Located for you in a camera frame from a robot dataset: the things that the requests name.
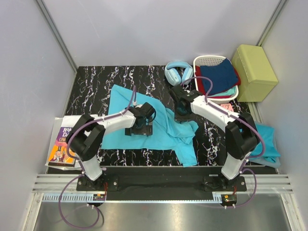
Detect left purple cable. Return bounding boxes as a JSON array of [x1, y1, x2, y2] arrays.
[[58, 86, 139, 228]]

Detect white plastic laundry basket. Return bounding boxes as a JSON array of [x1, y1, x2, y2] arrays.
[[193, 55, 239, 104]]

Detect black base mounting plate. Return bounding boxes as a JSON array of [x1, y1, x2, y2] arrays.
[[77, 167, 247, 202]]

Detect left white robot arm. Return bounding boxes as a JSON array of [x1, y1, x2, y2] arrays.
[[65, 103, 156, 191]]

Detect navy blue folded t-shirt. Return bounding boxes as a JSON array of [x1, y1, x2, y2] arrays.
[[200, 59, 239, 95]]

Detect white paper sheets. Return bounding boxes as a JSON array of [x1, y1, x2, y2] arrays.
[[45, 115, 81, 170]]

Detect pink cube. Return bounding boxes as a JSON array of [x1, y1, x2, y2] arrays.
[[220, 103, 234, 112]]

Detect aluminium rail frame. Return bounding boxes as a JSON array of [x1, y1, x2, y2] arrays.
[[22, 173, 305, 231]]

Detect pile of teal t-shirts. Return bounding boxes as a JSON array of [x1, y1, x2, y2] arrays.
[[250, 122, 281, 168]]

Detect yellow-green storage box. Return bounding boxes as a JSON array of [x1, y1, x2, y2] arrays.
[[231, 44, 278, 102]]

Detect light blue headphones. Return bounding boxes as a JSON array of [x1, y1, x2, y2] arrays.
[[164, 61, 194, 86]]

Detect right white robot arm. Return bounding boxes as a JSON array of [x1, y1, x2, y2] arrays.
[[170, 85, 261, 191]]

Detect teal folded t-shirt in basket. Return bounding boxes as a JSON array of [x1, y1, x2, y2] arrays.
[[210, 86, 236, 98]]

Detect red folded t-shirt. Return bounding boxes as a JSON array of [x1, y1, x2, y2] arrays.
[[196, 68, 241, 95]]

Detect turquoise t-shirt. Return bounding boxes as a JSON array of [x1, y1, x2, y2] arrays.
[[101, 93, 198, 167]]

